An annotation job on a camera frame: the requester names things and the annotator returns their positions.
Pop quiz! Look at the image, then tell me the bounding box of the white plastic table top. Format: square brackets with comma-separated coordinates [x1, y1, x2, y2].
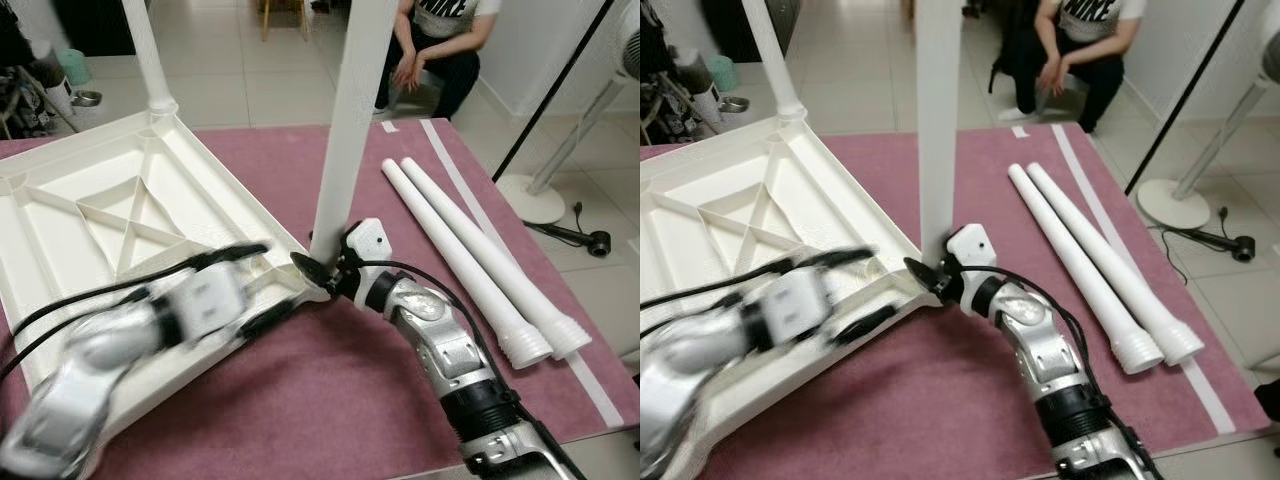
[640, 113, 941, 471]
[0, 108, 331, 441]

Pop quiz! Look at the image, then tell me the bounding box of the pink table cloth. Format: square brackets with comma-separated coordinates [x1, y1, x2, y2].
[640, 125, 1266, 480]
[0, 120, 629, 480]

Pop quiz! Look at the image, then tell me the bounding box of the long white tape strip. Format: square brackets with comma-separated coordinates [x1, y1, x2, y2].
[420, 120, 626, 429]
[1050, 125, 1238, 436]

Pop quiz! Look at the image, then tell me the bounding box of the grey low stool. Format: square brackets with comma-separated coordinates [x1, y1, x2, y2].
[395, 80, 446, 116]
[1040, 85, 1086, 119]

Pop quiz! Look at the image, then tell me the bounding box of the white standing fan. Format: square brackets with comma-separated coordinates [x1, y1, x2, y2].
[1137, 0, 1280, 231]
[497, 0, 641, 226]

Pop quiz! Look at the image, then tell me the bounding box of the seated person in white shirt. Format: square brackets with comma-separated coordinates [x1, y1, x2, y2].
[372, 0, 501, 121]
[990, 0, 1148, 133]

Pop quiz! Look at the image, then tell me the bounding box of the black hair dryer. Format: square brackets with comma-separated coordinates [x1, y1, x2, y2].
[525, 205, 613, 259]
[1165, 208, 1258, 264]

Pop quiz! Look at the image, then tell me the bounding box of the black slanted pole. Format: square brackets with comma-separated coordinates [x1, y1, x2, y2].
[1125, 0, 1246, 196]
[492, 0, 613, 183]

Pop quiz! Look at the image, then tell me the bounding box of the grey white canister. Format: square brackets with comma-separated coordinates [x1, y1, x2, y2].
[680, 45, 723, 121]
[30, 40, 76, 116]

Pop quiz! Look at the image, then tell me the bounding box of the black cabinet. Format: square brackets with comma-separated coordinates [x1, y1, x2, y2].
[60, 0, 136, 56]
[700, 0, 801, 63]

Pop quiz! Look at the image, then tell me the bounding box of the clothes rack with dark clothes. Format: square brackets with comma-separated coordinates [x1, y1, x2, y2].
[640, 0, 706, 146]
[0, 20, 61, 139]

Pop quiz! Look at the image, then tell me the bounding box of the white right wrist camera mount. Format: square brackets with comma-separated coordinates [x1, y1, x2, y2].
[945, 224, 998, 281]
[343, 218, 391, 276]

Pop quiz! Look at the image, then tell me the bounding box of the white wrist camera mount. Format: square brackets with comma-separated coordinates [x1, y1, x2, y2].
[945, 224, 998, 281]
[170, 262, 251, 336]
[765, 265, 836, 346]
[343, 218, 391, 276]

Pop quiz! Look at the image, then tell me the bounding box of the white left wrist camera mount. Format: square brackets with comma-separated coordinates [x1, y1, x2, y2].
[765, 265, 836, 346]
[170, 262, 251, 336]

